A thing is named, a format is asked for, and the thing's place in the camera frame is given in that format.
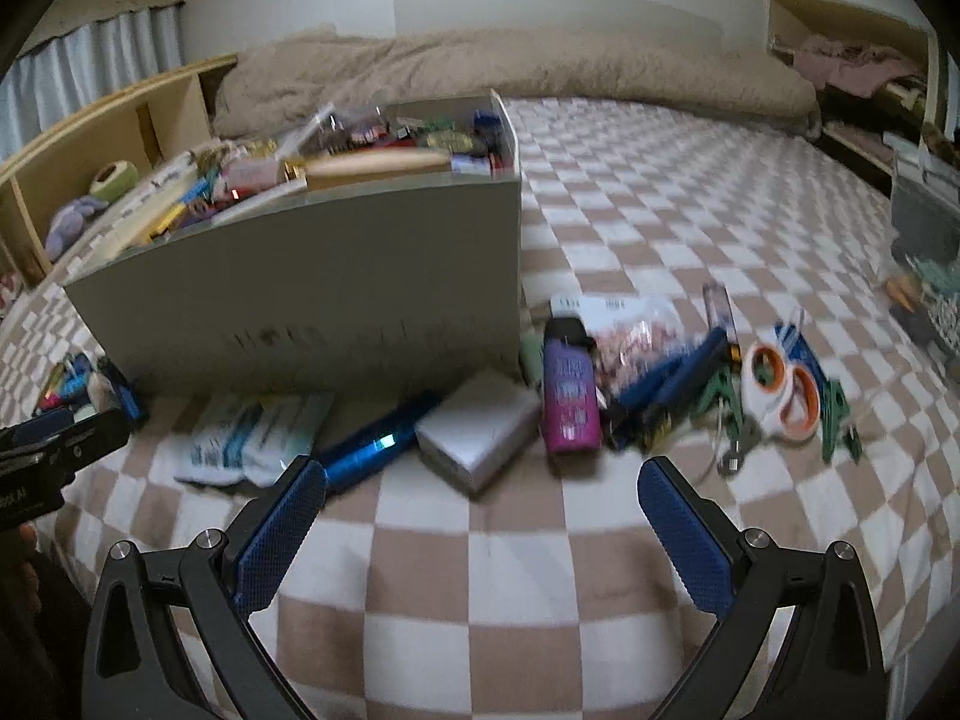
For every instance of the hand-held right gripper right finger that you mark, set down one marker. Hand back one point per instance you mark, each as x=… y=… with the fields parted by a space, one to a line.
x=686 y=532

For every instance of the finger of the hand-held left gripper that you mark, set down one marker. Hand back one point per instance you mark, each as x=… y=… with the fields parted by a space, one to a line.
x=41 y=431
x=97 y=435

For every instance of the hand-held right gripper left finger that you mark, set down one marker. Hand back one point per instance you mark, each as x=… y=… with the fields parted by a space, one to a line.
x=281 y=532

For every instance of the green clothespin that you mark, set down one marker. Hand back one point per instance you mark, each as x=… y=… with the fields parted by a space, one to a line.
x=836 y=409
x=720 y=390

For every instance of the white shoe box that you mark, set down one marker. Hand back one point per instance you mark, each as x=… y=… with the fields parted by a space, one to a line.
x=300 y=292

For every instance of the cluster of colourful lighters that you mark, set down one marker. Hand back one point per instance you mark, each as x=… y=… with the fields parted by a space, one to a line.
x=75 y=382

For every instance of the white and blue packet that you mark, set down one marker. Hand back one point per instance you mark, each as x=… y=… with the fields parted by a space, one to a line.
x=247 y=435

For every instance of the blue metallic tube lighter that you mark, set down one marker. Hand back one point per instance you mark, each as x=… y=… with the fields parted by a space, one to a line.
x=367 y=450

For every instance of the dark blue packets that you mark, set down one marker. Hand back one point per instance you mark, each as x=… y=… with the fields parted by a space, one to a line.
x=675 y=382

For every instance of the clear packet of pink bits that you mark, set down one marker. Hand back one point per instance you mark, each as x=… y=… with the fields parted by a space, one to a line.
x=637 y=337

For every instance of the purple plush toy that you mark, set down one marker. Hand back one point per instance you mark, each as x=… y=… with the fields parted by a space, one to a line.
x=75 y=221

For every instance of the small white box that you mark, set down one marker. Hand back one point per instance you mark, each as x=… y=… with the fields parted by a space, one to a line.
x=480 y=435

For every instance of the slim purple tube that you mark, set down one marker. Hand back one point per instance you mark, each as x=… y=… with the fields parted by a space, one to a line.
x=720 y=311

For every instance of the green plush toy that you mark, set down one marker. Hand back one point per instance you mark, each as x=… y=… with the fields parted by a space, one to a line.
x=112 y=178

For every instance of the wooden bedside shelf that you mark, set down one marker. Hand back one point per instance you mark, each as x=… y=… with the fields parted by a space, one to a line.
x=172 y=101

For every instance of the grey curtain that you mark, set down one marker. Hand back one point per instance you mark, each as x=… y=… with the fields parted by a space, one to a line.
x=97 y=67

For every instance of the heap of assorted small things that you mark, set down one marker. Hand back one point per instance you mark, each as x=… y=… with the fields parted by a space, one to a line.
x=337 y=142

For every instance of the clear plastic storage box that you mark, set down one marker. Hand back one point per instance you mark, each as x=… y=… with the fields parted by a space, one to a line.
x=926 y=240

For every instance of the beige quilted duvet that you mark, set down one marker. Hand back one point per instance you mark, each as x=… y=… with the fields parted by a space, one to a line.
x=525 y=67

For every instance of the pink clothes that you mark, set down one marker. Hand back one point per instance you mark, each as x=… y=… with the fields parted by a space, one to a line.
x=847 y=60

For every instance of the white wall niche shelf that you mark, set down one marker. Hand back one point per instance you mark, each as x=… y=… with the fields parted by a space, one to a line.
x=930 y=75

